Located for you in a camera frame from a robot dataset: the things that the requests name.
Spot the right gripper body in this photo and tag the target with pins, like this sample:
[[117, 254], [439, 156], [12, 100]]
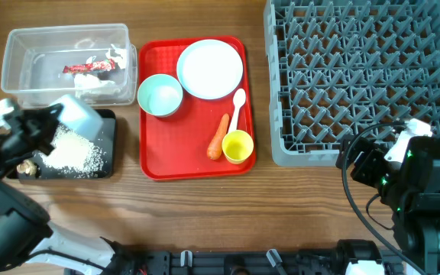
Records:
[[371, 169]]

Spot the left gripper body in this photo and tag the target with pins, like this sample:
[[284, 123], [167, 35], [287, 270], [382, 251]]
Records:
[[20, 142]]

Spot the brown food scrap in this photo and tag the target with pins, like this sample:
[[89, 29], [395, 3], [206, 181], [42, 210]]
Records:
[[27, 168]]

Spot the light blue rice bowl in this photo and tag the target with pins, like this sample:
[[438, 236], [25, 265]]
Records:
[[79, 117]]

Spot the white rice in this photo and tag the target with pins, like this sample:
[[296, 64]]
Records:
[[73, 154]]

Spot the large white napkin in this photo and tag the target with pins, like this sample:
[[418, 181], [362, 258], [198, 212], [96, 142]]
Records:
[[89, 86]]

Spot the red snack wrapper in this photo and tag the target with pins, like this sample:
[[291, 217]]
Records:
[[103, 65]]

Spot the mint green bowl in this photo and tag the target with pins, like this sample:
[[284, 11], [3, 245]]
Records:
[[160, 95]]

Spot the orange carrot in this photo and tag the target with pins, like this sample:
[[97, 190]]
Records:
[[214, 150]]

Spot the small white tissue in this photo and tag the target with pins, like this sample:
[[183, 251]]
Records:
[[119, 56]]

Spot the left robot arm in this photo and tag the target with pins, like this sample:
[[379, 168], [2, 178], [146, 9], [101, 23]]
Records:
[[27, 235]]

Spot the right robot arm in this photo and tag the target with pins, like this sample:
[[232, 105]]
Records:
[[412, 192]]

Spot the black food waste tray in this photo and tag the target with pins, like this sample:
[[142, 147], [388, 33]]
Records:
[[105, 139]]

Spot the grey dishwasher rack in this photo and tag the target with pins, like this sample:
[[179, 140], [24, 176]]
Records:
[[345, 67]]

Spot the clear plastic bin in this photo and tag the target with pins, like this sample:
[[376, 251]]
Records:
[[34, 59]]

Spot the yellow plastic cup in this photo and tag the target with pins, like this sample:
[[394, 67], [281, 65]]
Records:
[[237, 146]]

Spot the white plastic spoon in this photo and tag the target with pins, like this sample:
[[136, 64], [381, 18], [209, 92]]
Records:
[[239, 100]]

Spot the red plastic tray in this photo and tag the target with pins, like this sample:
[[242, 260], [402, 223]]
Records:
[[174, 147]]

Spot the light blue plate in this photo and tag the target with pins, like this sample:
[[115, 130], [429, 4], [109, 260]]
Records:
[[209, 69]]

